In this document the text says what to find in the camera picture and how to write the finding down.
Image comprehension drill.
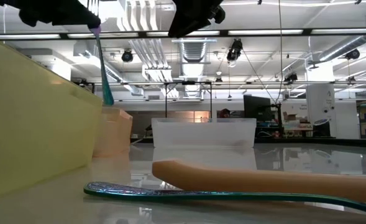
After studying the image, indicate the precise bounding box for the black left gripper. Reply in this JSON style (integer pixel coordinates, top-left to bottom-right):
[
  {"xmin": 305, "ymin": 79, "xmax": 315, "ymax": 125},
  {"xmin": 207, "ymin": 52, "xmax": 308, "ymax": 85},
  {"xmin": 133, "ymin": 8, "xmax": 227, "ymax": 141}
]
[{"xmin": 0, "ymin": 0, "xmax": 101, "ymax": 30}]

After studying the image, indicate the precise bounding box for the clear plastic bin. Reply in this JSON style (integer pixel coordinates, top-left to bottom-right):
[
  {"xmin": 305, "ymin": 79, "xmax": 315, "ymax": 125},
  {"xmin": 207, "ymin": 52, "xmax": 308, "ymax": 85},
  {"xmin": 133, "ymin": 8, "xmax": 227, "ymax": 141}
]
[{"xmin": 150, "ymin": 117, "xmax": 257, "ymax": 149}]

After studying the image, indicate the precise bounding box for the cardboard box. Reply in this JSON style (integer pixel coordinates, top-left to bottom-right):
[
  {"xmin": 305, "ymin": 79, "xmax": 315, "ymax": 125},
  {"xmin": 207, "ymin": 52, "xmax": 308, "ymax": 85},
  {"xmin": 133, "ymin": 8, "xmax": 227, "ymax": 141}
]
[{"xmin": 283, "ymin": 111, "xmax": 299, "ymax": 123}]

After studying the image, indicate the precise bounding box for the iridescent blue-green fork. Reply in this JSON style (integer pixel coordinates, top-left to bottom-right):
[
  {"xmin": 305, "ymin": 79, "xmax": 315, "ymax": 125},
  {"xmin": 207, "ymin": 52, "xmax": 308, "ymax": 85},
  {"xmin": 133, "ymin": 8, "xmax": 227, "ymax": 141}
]
[
  {"xmin": 83, "ymin": 181, "xmax": 366, "ymax": 217},
  {"xmin": 88, "ymin": 0, "xmax": 116, "ymax": 106}
]

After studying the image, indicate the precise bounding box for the thin hanging cable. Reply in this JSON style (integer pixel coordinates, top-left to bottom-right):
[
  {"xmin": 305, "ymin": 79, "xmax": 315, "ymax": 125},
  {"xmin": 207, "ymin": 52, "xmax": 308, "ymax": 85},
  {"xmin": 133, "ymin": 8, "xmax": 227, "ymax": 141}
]
[{"xmin": 277, "ymin": 0, "xmax": 283, "ymax": 105}]

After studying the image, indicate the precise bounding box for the ribbed silver air duct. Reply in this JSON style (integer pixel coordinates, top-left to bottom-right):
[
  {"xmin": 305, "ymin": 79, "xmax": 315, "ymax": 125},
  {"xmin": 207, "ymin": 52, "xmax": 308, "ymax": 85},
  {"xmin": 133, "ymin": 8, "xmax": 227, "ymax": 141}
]
[{"xmin": 172, "ymin": 37, "xmax": 217, "ymax": 65}]

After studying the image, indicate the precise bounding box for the yellow plastic bin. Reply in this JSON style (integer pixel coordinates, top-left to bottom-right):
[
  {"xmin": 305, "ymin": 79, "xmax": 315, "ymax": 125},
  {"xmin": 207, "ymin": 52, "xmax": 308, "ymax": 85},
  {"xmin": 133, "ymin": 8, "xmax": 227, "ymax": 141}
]
[{"xmin": 0, "ymin": 33, "xmax": 103, "ymax": 202}]

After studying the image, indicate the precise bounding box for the black overhead rig beam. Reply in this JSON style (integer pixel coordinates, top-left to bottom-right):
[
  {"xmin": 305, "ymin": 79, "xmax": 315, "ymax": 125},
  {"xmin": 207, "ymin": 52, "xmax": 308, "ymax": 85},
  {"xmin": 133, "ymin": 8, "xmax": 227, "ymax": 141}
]
[{"xmin": 0, "ymin": 28, "xmax": 366, "ymax": 40}]

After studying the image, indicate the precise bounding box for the orange plastic bin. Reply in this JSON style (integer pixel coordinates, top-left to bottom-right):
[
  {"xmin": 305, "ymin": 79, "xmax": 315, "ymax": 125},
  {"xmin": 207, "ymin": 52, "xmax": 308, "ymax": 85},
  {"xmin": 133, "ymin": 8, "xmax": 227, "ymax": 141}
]
[{"xmin": 91, "ymin": 106, "xmax": 134, "ymax": 158}]

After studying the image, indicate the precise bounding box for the black background monitor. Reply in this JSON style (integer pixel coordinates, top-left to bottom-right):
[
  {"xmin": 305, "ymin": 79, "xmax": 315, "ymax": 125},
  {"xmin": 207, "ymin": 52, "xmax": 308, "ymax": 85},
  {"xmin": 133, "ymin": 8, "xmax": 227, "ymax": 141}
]
[{"xmin": 243, "ymin": 95, "xmax": 272, "ymax": 122}]

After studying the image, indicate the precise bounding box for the black aluminium table frame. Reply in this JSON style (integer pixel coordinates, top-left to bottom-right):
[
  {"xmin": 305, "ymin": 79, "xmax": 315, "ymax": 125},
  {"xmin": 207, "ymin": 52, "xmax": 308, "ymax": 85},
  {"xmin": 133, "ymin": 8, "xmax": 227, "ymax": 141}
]
[{"xmin": 129, "ymin": 136, "xmax": 366, "ymax": 149}]

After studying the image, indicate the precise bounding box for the black office chair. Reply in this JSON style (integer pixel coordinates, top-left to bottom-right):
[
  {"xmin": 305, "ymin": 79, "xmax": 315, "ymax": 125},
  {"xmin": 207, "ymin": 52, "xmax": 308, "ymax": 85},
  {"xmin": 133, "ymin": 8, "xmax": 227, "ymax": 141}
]
[{"xmin": 313, "ymin": 123, "xmax": 335, "ymax": 138}]

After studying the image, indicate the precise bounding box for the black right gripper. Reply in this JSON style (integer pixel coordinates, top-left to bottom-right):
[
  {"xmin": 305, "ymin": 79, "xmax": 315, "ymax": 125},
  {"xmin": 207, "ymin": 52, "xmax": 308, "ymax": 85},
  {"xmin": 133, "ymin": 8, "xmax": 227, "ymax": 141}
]
[{"xmin": 168, "ymin": 0, "xmax": 226, "ymax": 39}]

